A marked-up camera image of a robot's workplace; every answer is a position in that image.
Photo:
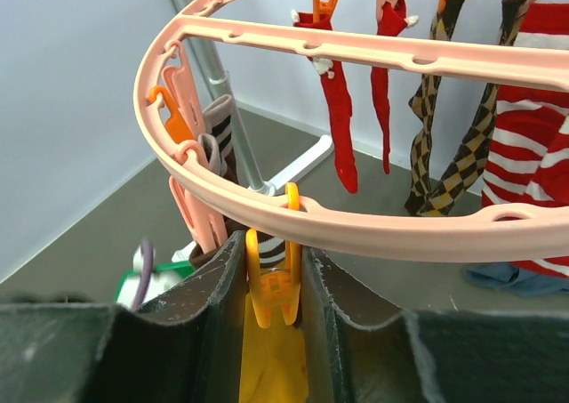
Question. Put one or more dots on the green plastic bin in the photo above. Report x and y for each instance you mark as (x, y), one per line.
(163, 277)

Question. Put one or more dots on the red white striped sock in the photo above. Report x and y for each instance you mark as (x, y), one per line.
(527, 121)
(549, 188)

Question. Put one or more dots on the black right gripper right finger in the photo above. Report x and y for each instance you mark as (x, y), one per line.
(362, 348)

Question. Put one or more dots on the pink clothes peg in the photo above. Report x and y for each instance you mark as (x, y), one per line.
(207, 226)

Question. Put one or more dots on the yellow clothes peg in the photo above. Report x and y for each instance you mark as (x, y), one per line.
(276, 287)

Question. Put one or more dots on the pink round clip hanger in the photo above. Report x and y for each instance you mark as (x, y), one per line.
(513, 232)

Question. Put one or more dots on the blue-grey crumpled cloth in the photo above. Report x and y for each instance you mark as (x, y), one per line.
(521, 282)

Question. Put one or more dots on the brown mustard white-striped sock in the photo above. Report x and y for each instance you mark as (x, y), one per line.
(273, 367)

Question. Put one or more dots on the orange clothes peg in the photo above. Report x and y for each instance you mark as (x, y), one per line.
(175, 125)

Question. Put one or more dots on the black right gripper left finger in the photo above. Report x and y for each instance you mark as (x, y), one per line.
(183, 346)

